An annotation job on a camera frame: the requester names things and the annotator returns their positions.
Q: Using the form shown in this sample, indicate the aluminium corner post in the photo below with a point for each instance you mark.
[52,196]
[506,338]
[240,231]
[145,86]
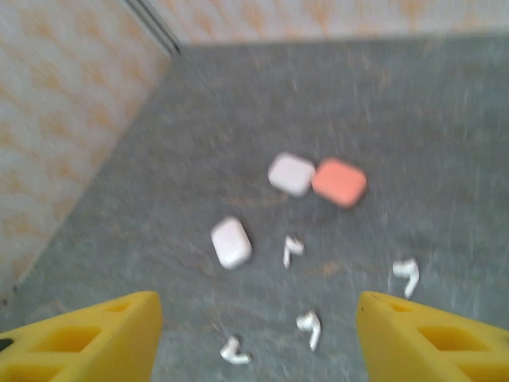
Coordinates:
[158,28]

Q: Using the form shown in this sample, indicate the white earbud charging case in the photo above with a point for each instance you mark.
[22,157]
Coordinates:
[231,243]
[291,175]

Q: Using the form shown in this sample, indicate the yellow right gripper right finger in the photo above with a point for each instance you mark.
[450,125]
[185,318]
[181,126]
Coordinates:
[437,350]

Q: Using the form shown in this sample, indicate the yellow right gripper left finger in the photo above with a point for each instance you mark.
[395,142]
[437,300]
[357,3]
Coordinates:
[79,350]

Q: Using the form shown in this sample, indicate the pink earbud charging case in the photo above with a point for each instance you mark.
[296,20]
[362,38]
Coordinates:
[339,183]

